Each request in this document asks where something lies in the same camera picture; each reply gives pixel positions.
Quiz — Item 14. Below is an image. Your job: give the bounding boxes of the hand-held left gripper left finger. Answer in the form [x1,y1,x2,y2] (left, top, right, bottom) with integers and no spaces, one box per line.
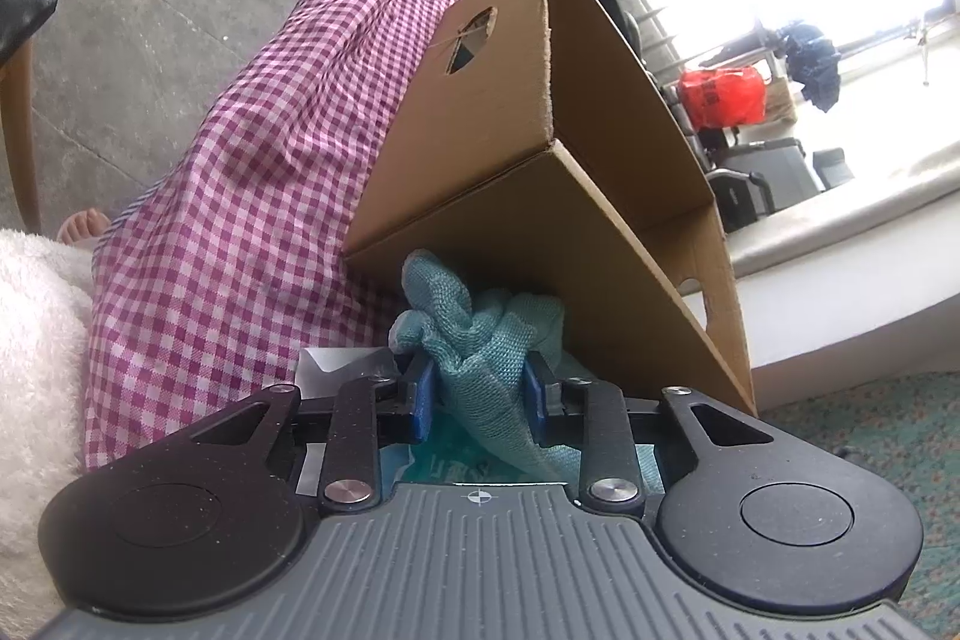
[184,355,436,515]

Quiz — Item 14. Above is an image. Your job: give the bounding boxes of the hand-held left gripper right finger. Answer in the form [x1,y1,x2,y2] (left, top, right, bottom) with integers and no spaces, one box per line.
[523,355,777,521]

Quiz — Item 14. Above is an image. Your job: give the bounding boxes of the teal knitted cloth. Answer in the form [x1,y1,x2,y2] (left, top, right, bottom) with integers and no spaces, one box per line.
[388,248,665,495]

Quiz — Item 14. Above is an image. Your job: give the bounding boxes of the brown cardboard box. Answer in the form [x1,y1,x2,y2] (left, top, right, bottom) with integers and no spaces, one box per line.
[341,0,757,420]

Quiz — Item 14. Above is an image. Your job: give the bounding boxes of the pink gingham bedsheet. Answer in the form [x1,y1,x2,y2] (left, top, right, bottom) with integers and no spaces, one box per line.
[84,0,481,472]

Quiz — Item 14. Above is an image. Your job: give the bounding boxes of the black grey appliance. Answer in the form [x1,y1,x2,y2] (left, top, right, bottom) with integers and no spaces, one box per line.
[701,137,856,232]

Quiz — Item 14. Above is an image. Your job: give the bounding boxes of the large red plastic bag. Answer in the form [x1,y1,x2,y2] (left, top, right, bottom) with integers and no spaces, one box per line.
[679,67,766,128]

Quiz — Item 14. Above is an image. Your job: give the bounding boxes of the white window ledge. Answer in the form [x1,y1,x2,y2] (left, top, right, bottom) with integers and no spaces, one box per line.
[724,140,960,378]

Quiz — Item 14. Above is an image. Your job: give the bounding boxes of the green patterned floor mat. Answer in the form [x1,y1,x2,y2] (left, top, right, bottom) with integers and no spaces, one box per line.
[757,372,960,640]

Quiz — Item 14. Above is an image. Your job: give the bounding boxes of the person's bare foot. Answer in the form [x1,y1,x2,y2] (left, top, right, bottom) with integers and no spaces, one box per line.
[56,207,113,247]

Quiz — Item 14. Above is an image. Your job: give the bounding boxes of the white fluffy blanket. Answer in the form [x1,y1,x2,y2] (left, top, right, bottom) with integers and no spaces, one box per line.
[0,225,95,618]

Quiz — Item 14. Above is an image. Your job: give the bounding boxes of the grey metal railing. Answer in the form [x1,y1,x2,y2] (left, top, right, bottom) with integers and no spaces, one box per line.
[600,0,685,86]

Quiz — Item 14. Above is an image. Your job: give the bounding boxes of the dark blue hanging cloth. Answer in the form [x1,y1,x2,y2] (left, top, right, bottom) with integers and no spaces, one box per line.
[780,20,842,112]

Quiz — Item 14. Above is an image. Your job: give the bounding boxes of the black cushioned wooden chair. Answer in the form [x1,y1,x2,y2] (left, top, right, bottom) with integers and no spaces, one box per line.
[0,0,59,236]

